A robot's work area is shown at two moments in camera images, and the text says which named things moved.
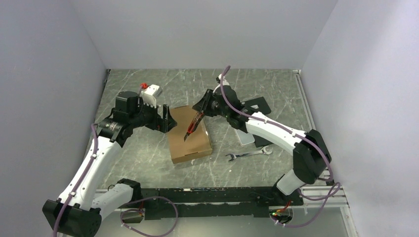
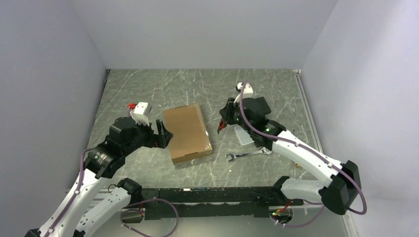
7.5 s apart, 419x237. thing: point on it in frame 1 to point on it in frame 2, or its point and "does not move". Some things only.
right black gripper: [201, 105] to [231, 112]
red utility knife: [195, 123] to [222, 125]
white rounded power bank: [244, 138] does not move
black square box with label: [258, 104] does not move
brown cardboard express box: [197, 143] does not move
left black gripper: [163, 124] to [160, 140]
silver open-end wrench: [264, 151] does not move
